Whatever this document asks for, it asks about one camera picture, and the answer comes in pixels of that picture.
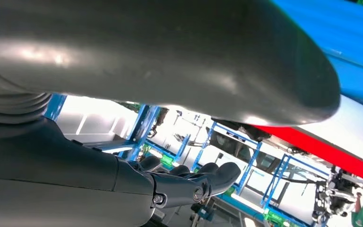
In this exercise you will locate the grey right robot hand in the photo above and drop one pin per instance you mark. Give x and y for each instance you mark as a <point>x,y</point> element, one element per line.
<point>137,47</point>

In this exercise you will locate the blue metal shelf rack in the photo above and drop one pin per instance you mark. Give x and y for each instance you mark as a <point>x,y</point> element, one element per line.
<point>142,125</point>
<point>275,181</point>
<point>341,25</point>
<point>248,167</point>

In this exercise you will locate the red barrier belt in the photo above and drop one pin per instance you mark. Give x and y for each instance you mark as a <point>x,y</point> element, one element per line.
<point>325,150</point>

